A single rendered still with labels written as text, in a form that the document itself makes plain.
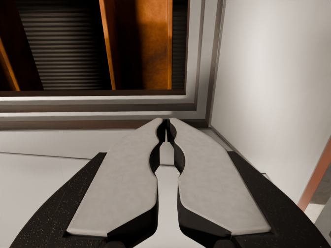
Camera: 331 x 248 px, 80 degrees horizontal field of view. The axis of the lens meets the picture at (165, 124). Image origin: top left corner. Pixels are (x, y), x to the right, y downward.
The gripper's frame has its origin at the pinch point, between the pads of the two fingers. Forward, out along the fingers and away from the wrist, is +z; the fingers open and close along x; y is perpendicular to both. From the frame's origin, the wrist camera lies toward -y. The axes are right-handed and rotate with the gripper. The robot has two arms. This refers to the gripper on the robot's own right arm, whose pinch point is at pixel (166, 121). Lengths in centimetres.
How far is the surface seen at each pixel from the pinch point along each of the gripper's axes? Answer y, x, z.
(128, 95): -0.3, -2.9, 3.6
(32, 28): -3.1, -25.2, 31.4
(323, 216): 136, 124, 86
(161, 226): 12.2, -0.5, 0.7
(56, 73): 5.7, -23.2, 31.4
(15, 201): 8.4, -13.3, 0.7
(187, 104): 0.4, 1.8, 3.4
